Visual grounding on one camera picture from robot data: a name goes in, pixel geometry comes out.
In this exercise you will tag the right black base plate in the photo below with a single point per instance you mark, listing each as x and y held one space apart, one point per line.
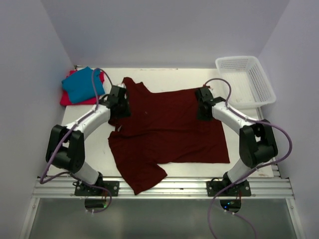
222 188

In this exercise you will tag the aluminium mounting rail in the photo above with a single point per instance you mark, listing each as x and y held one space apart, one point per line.
183 181

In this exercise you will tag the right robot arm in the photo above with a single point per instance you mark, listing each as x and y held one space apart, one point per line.
257 143

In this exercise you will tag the white plastic basket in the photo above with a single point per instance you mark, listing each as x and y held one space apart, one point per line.
250 85

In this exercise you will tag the dark red t-shirt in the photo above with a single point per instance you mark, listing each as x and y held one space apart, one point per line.
162 128

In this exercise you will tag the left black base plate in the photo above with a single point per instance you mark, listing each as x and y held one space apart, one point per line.
106 188

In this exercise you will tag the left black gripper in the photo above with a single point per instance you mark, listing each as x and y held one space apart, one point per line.
126 113

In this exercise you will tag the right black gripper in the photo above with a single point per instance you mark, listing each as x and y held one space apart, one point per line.
200 116

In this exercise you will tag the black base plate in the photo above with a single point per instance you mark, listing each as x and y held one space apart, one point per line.
106 188
222 188

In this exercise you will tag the folded blue t-shirt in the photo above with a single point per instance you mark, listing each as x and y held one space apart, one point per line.
97 82

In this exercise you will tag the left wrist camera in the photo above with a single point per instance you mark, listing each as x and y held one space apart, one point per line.
122 85

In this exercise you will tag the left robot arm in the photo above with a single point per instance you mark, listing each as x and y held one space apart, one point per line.
66 147

